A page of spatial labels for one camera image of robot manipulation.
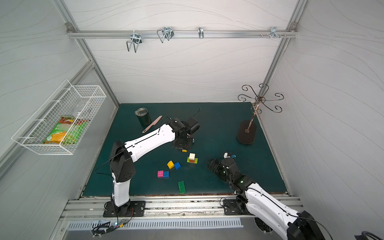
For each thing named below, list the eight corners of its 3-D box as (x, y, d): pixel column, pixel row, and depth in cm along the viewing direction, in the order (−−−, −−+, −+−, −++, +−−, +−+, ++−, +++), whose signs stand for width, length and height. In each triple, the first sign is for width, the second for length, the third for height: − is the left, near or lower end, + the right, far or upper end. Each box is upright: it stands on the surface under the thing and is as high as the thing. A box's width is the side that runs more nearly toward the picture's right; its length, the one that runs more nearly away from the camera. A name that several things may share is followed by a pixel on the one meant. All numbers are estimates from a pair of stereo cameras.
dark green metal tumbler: (138, 121, 111) (133, 111, 102) (147, 115, 114) (143, 105, 106) (144, 127, 107) (140, 117, 98) (153, 121, 110) (149, 111, 102)
